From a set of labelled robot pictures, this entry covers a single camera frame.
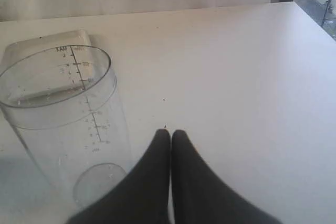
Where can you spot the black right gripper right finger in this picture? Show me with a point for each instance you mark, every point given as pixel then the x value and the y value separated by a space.
pixel 200 196

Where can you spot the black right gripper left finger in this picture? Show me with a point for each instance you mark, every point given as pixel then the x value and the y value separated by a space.
pixel 142 196

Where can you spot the clear plastic shaker cup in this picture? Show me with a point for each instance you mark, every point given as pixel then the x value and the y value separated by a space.
pixel 77 137

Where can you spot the white rectangular tray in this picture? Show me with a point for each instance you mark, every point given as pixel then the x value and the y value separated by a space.
pixel 41 66

